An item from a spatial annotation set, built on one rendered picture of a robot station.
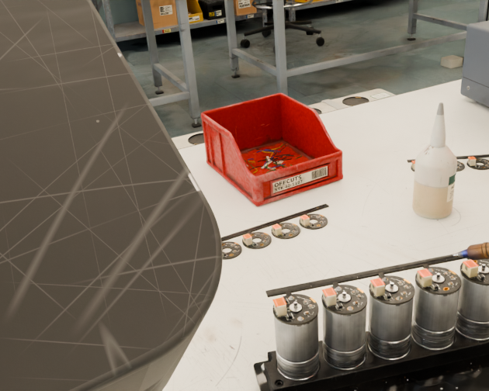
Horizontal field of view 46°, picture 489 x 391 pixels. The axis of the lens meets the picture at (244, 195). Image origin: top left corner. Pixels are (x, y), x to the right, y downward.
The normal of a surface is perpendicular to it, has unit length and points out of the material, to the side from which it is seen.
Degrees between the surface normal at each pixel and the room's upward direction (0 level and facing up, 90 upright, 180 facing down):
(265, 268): 0
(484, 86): 90
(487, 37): 90
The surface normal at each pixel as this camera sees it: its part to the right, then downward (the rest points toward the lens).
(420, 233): -0.07, -0.88
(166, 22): 0.43, 0.39
